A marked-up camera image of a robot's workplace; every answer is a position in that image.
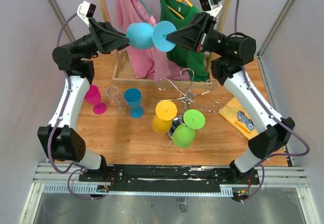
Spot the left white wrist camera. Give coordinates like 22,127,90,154
76,0,96,27

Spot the yellow plastic wine glass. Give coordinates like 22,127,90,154
151,100,178,134

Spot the wooden clothes rack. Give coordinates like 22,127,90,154
97,0,231,86

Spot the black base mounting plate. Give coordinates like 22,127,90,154
78,164,260,194

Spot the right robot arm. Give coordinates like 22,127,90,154
166,12,295,184

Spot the clear wine glass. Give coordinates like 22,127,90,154
106,86,127,114

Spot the purple cable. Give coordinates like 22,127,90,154
220,0,311,204
47,13,109,201

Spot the pink t-shirt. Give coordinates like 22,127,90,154
115,0,190,81

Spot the chrome wine glass rack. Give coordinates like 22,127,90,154
156,78,222,144

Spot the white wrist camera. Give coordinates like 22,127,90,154
199,0,222,17
76,0,96,27

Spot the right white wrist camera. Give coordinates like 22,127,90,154
199,0,222,17

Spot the magenta plastic wine glass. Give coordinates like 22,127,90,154
84,85,107,115

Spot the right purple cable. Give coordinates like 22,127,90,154
220,0,311,204

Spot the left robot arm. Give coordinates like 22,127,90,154
37,18,130,182

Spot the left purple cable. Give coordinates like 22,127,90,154
47,13,109,201

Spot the aluminium frame rail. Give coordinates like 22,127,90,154
32,163,309,199

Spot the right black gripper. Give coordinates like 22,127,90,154
165,12,229,58

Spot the blue wine glass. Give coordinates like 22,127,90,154
126,21,176,52
124,88,144,119

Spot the green tank top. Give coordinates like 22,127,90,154
159,0,208,82

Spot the green plastic wine glass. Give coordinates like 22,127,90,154
172,109,206,148

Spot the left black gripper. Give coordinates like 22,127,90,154
72,17,137,59

